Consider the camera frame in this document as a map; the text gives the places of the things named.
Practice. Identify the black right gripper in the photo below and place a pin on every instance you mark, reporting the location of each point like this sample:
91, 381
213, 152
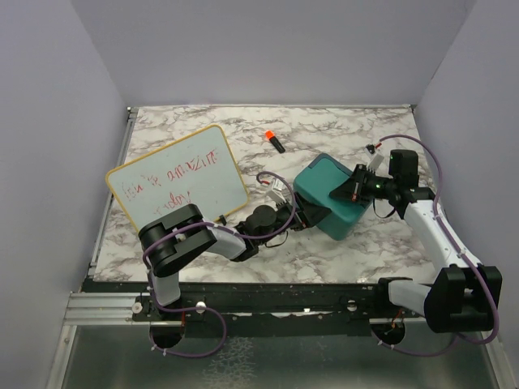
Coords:
352, 189

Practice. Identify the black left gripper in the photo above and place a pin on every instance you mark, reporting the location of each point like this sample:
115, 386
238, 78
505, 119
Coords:
309, 215

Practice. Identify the teal medicine box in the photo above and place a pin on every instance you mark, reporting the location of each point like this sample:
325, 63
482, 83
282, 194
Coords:
315, 183

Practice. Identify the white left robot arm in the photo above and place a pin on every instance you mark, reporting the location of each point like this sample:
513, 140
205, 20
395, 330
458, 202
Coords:
177, 239

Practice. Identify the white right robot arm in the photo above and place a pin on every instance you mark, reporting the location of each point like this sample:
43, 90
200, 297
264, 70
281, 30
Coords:
465, 294

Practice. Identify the orange black highlighter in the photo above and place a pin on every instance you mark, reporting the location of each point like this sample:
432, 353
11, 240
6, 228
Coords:
274, 141

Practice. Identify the yellow framed whiteboard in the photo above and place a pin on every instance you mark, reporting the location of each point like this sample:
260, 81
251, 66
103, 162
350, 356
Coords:
198, 169

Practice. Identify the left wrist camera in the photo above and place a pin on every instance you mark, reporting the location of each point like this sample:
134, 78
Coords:
275, 192

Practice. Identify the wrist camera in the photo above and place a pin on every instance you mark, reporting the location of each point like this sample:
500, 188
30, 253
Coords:
376, 157
275, 192

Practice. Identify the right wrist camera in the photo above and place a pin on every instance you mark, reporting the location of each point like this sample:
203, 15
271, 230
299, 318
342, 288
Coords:
376, 157

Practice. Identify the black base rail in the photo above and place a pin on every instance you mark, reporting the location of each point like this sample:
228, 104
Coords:
270, 310

